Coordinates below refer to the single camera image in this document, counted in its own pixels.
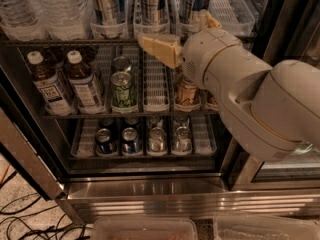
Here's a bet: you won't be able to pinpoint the stainless steel fridge cabinet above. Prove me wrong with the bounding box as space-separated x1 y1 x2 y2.
1 0 320 223

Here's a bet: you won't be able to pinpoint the right clear plastic bin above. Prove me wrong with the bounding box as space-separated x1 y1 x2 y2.
213 215 320 240

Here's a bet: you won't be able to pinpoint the open fridge glass door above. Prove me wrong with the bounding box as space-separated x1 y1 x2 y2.
0 63 70 200

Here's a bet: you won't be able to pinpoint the front left blue can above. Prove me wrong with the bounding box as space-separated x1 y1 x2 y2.
95 128 117 154

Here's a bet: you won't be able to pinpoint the left clear plastic bin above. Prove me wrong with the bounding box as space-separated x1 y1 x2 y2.
90 216 198 240

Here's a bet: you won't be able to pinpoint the tea bottle white cap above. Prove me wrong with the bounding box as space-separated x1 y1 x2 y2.
27 51 73 116
67 50 103 111

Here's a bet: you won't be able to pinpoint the green soda can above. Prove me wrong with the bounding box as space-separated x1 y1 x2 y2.
111 56 132 74
111 71 138 113

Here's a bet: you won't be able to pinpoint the front right silver can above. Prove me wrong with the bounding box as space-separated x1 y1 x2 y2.
173 126 192 152

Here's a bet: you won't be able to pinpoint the front left gold can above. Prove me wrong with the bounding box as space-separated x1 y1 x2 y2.
176 75 199 106

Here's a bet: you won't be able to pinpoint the left tea bottle white cap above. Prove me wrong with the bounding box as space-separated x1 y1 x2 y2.
27 51 73 116

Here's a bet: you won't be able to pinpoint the left redbull can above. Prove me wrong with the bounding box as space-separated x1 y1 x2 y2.
90 0 127 39

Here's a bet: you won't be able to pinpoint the front left silver can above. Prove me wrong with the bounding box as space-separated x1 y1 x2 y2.
148 127 167 154

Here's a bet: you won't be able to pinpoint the clear water bottle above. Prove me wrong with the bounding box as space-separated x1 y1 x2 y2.
0 0 47 41
39 0 86 41

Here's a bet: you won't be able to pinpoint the gold can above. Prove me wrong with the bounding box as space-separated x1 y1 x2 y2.
207 92 218 111
176 75 199 106

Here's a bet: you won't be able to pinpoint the clear plastic bin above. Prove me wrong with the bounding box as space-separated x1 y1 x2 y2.
90 216 198 240
213 215 320 240

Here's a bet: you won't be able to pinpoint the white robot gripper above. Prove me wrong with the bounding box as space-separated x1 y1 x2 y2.
137 10 242 89

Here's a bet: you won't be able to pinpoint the rear green soda can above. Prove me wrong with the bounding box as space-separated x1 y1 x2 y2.
111 56 132 74

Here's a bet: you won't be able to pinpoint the black floor cables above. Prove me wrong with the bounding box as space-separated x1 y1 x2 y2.
0 170 93 240

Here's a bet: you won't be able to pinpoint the right tea bottle white cap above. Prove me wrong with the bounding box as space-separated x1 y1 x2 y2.
67 50 103 111

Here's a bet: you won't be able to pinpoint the silver can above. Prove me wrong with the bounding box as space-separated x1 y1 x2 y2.
148 127 167 154
173 126 192 152

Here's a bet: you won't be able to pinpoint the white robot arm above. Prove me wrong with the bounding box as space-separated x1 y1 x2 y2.
137 27 320 162

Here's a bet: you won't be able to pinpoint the middle redbull can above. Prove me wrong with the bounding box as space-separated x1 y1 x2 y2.
141 0 167 33

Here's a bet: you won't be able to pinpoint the left clear water bottle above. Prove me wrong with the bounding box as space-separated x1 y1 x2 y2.
0 0 47 41

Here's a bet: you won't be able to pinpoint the blue can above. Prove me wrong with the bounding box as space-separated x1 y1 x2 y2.
122 127 141 155
95 128 117 154

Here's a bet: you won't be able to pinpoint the front right gold can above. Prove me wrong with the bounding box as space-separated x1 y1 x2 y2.
207 92 218 111

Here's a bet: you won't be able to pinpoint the front green soda can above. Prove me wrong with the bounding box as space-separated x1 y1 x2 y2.
111 71 138 113

